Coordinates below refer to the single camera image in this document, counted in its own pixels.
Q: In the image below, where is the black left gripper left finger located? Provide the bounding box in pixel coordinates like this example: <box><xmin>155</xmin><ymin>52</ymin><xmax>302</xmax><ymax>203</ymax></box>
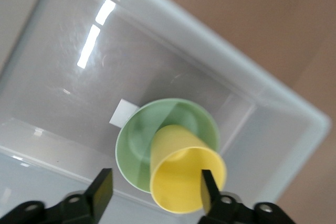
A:
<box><xmin>0</xmin><ymin>167</ymin><xmax>115</xmax><ymax>224</ymax></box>

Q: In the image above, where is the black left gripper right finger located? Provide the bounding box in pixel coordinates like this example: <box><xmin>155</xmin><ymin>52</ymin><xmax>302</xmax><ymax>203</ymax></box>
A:
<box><xmin>198</xmin><ymin>169</ymin><xmax>293</xmax><ymax>224</ymax></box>

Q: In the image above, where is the yellow plastic cup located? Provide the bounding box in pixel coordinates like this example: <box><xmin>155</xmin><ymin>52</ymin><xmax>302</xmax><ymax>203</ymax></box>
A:
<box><xmin>149</xmin><ymin>125</ymin><xmax>227</xmax><ymax>214</ymax></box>

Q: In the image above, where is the green bowl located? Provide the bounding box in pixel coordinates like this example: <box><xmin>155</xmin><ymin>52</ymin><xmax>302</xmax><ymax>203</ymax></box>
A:
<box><xmin>114</xmin><ymin>98</ymin><xmax>221</xmax><ymax>195</ymax></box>

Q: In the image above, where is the white paper label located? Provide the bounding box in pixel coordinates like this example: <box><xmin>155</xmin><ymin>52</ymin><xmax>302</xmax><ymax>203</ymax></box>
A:
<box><xmin>109</xmin><ymin>99</ymin><xmax>141</xmax><ymax>127</ymax></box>

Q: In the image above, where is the clear plastic bin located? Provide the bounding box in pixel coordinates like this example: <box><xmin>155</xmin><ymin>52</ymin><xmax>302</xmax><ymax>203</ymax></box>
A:
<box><xmin>0</xmin><ymin>0</ymin><xmax>332</xmax><ymax>224</ymax></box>

